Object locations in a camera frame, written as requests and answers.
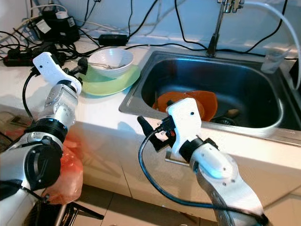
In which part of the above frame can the thin black wall cable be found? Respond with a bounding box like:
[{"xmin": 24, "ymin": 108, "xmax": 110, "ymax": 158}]
[{"xmin": 128, "ymin": 0, "xmax": 135, "ymax": 36}]

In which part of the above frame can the slim black power adapter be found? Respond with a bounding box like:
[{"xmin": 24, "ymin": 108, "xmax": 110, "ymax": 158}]
[{"xmin": 98, "ymin": 34, "xmax": 128, "ymax": 47}]

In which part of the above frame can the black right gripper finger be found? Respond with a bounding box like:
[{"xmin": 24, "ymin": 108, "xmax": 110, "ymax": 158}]
[{"xmin": 136, "ymin": 115, "xmax": 159, "ymax": 140}]

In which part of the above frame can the black power adapter pile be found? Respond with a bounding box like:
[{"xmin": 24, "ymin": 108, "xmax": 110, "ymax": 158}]
[{"xmin": 34, "ymin": 9, "xmax": 81, "ymax": 45}]

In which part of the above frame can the metal cabinet handle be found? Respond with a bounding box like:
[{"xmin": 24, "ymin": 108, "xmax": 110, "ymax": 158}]
[{"xmin": 165, "ymin": 158, "xmax": 193, "ymax": 168}]

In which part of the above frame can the black power strip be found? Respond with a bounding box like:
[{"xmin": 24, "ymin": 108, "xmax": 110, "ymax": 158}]
[{"xmin": 2, "ymin": 45, "xmax": 57, "ymax": 67}]

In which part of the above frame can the metal sink faucet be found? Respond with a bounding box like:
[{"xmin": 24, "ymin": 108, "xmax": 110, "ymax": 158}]
[{"xmin": 206, "ymin": 0, "xmax": 245, "ymax": 57}]

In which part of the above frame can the round sink drain strainer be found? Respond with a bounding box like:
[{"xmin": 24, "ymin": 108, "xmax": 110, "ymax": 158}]
[{"xmin": 211, "ymin": 116, "xmax": 236, "ymax": 127}]

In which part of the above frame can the green plate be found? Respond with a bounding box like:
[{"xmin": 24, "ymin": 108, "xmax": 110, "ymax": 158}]
[{"xmin": 81, "ymin": 65, "xmax": 142, "ymax": 97}]

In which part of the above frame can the white hose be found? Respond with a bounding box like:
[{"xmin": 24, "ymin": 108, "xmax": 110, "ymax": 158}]
[{"xmin": 244, "ymin": 1, "xmax": 301, "ymax": 71}]

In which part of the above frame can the white ribbed bowl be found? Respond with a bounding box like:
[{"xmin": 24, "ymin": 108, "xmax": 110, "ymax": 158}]
[{"xmin": 89, "ymin": 48, "xmax": 134, "ymax": 79}]

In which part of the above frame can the orange plate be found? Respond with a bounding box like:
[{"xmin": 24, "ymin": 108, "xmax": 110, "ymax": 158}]
[
  {"xmin": 153, "ymin": 91, "xmax": 205, "ymax": 118},
  {"xmin": 188, "ymin": 90, "xmax": 218, "ymax": 122}
]

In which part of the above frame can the stainless steel sink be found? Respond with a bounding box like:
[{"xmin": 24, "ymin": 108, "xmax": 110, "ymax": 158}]
[{"xmin": 119, "ymin": 49, "xmax": 301, "ymax": 146}]

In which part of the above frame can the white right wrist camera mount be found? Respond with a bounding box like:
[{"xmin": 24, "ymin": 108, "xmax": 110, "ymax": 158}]
[{"xmin": 166, "ymin": 97, "xmax": 204, "ymax": 161}]

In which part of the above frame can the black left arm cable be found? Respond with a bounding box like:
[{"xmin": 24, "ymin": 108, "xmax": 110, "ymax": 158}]
[{"xmin": 23, "ymin": 70, "xmax": 40, "ymax": 125}]

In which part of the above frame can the black counter cable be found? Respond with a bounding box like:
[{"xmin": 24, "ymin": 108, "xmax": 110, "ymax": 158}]
[{"xmin": 126, "ymin": 42, "xmax": 301, "ymax": 59}]

